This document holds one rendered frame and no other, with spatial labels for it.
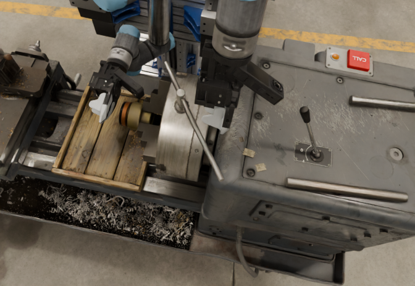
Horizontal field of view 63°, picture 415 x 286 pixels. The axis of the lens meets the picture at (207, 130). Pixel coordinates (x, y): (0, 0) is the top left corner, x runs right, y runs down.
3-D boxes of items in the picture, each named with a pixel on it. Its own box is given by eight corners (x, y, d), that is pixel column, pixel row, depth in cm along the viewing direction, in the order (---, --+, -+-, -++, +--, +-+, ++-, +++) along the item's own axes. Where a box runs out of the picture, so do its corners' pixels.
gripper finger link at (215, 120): (200, 128, 75) (205, 96, 68) (226, 133, 75) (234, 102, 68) (197, 138, 73) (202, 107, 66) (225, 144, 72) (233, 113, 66)
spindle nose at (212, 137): (222, 113, 117) (228, 87, 97) (210, 173, 110) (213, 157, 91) (213, 112, 117) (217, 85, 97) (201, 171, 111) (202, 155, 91)
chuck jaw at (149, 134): (176, 128, 100) (166, 163, 94) (175, 137, 105) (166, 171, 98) (139, 120, 101) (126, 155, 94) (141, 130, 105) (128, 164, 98)
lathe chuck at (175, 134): (205, 102, 124) (210, 57, 94) (186, 187, 114) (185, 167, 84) (181, 97, 124) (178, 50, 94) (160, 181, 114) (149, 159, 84)
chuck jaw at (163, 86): (181, 112, 105) (186, 75, 100) (178, 118, 101) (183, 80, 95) (146, 105, 105) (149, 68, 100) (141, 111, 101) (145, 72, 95)
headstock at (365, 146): (374, 128, 133) (443, 70, 98) (377, 255, 112) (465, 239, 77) (225, 97, 134) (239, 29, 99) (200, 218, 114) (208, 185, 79)
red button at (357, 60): (366, 57, 99) (370, 52, 97) (366, 73, 96) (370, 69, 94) (346, 52, 99) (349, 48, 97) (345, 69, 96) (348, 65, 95)
